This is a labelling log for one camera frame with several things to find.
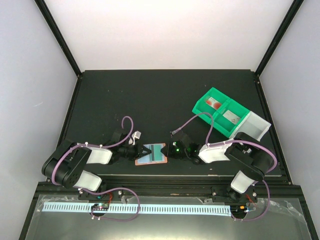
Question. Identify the red circle card in bin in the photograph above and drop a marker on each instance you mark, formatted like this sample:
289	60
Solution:
213	103

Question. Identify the left small circuit board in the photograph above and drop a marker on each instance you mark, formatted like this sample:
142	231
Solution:
100	207

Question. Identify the teal card in holder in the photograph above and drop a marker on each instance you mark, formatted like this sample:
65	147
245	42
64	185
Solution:
156	155

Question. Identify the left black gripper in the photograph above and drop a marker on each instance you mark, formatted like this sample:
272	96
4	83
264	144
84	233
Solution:
139	148

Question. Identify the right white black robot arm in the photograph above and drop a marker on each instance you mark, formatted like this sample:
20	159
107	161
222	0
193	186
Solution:
252	160

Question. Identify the white floral credit card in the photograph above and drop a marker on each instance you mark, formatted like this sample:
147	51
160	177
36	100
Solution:
230	116

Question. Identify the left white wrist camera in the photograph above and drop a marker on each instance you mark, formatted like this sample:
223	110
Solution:
133	139

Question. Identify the light blue slotted cable duct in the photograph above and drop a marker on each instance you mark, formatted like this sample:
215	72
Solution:
151	209

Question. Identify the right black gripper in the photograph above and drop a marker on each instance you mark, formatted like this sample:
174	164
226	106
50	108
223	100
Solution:
168	153

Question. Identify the clear plastic bin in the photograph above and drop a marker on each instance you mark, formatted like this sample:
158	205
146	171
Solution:
252	125

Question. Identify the right small circuit board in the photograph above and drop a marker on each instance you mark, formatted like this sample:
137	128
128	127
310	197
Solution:
239	209

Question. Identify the left black frame post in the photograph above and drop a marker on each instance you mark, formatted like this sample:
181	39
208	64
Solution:
47	15

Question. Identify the small circuit board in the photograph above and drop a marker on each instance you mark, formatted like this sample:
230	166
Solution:
239	209
100	207

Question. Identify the brown leather card holder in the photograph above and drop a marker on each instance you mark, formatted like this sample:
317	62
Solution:
145	160

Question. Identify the black frame post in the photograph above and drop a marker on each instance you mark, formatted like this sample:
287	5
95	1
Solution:
283	27
47	15

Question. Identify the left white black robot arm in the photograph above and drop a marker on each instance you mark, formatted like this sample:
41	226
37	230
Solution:
66	165

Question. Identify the right black frame post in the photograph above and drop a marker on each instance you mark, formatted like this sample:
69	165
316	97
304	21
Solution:
283	27

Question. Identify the green plastic bin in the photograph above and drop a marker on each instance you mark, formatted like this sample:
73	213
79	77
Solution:
201	106
226	127

